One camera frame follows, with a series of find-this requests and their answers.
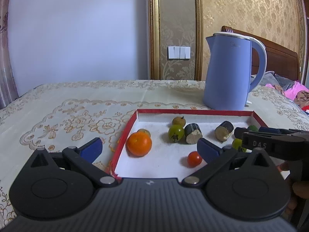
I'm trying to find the red cherry tomato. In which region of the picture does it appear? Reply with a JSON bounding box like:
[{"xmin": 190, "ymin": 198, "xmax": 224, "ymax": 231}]
[{"xmin": 187, "ymin": 151, "xmax": 203, "ymax": 168}]

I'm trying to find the long dark sugarcane piece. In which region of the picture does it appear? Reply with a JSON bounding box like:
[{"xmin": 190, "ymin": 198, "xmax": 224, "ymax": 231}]
[{"xmin": 215, "ymin": 121, "xmax": 234, "ymax": 142}]

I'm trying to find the green lime fruit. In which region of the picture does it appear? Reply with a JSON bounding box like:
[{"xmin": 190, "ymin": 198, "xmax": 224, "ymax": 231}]
[{"xmin": 232, "ymin": 138, "xmax": 251, "ymax": 152}]

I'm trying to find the green tomato with star calyx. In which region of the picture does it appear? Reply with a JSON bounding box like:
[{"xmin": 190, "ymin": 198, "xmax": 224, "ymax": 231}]
[{"xmin": 168, "ymin": 125, "xmax": 184, "ymax": 142}]

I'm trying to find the green cucumber piece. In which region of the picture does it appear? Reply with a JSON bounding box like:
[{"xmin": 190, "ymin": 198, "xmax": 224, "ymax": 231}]
[{"xmin": 247, "ymin": 125, "xmax": 259, "ymax": 131}]

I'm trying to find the brown longan fruit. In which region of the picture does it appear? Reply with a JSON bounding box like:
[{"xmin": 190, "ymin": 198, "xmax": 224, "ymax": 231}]
[{"xmin": 172, "ymin": 116, "xmax": 186, "ymax": 127}]

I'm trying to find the orange mandarin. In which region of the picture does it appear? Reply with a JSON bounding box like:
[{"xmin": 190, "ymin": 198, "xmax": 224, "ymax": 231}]
[{"xmin": 126, "ymin": 132, "xmax": 152, "ymax": 157}]

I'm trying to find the small yellow longan fruit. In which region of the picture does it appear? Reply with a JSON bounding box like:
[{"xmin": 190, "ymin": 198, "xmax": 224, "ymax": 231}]
[{"xmin": 138, "ymin": 128, "xmax": 151, "ymax": 137}]

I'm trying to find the person right hand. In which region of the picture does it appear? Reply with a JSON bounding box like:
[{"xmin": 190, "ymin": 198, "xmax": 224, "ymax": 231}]
[{"xmin": 277, "ymin": 161, "xmax": 309, "ymax": 215}]

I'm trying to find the floral lace tablecloth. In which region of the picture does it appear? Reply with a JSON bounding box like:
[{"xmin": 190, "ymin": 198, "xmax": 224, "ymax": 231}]
[{"xmin": 0, "ymin": 78, "xmax": 309, "ymax": 227}]

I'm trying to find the red shallow cardboard box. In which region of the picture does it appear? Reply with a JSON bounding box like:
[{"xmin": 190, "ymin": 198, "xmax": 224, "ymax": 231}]
[{"xmin": 109, "ymin": 109, "xmax": 266, "ymax": 181}]

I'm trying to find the pile of clothes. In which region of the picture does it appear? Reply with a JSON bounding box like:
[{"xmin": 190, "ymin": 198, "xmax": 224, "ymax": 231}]
[{"xmin": 260, "ymin": 71, "xmax": 308, "ymax": 115}]

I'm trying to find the blue electric kettle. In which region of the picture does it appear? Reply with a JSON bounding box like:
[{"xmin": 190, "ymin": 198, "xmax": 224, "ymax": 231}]
[{"xmin": 203, "ymin": 32, "xmax": 267, "ymax": 111}]

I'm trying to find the wooden bed headboard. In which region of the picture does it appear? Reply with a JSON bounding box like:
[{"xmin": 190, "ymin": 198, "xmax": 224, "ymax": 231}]
[{"xmin": 221, "ymin": 26, "xmax": 300, "ymax": 81}]

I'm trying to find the pink patterned curtain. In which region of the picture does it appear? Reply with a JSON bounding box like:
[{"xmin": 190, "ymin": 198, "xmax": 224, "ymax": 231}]
[{"xmin": 0, "ymin": 0, "xmax": 19, "ymax": 109}]

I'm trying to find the white wall switch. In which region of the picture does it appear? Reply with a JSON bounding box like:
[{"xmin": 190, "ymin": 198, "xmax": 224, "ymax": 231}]
[{"xmin": 168, "ymin": 46, "xmax": 191, "ymax": 60}]

